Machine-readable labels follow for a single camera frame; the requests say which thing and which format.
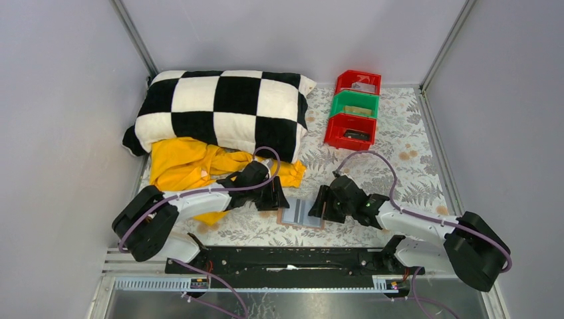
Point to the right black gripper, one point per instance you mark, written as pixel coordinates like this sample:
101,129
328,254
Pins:
332,203

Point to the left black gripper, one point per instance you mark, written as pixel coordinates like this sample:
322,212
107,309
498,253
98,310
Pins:
268,193

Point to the pink leather card holder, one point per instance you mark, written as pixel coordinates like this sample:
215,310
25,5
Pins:
297,215

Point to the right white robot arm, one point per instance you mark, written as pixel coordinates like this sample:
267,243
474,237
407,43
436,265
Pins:
465,246

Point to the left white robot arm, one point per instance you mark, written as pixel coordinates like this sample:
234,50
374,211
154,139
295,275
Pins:
145,225

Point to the floral patterned table mat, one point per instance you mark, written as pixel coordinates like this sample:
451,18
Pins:
401,158

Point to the front red plastic bin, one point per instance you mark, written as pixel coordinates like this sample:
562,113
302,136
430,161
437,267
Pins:
350,132

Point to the red plastic bin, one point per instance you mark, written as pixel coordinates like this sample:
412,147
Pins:
358,81
350,132

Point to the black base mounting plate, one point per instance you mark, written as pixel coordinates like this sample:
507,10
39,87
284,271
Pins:
304,264

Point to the black white checkered pillow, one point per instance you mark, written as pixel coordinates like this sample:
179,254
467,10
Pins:
235,109

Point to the yellow cloth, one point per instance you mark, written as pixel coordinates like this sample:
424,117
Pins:
184,163

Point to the green plastic bin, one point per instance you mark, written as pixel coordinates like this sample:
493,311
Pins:
355,103

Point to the back red plastic bin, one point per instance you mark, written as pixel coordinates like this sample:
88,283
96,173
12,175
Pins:
358,81

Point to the grey slotted cable duct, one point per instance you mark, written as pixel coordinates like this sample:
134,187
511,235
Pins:
367,284

